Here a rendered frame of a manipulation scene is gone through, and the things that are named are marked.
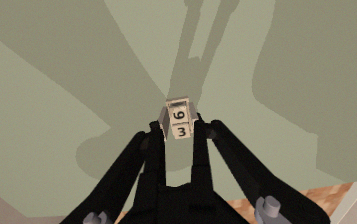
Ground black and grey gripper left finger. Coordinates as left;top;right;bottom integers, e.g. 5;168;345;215
59;106;170;224

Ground beige number cube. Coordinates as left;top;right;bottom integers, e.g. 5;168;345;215
172;121;191;139
169;101;189;124

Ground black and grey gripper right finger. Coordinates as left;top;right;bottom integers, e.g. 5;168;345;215
188;102;331;224

